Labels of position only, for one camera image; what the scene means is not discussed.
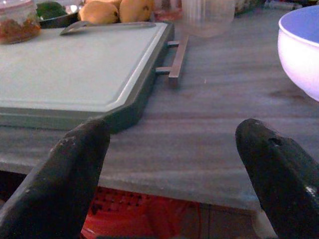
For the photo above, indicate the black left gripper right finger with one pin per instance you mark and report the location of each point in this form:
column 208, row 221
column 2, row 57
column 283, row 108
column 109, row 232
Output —
column 281, row 174

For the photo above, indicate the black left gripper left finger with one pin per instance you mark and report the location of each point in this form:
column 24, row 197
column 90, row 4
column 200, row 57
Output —
column 57, row 179

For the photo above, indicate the red patterned cloth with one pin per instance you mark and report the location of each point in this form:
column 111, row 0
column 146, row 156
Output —
column 139, row 214

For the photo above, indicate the white bowl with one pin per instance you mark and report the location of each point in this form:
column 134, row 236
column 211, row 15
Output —
column 301, row 49

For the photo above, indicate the dark fruit bowl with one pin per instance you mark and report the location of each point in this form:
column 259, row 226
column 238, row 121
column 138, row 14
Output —
column 58, row 20

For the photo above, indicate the glass jar with red food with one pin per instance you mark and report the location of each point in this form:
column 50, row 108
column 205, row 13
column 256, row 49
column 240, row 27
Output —
column 18, row 23

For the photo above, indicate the green fruit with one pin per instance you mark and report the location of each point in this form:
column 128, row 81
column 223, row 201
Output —
column 49, row 9

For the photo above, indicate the yellow pear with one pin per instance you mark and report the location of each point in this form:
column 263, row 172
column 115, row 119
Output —
column 99, row 12
column 135, row 10

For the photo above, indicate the clear ribbed glass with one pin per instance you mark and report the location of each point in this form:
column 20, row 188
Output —
column 208, row 17

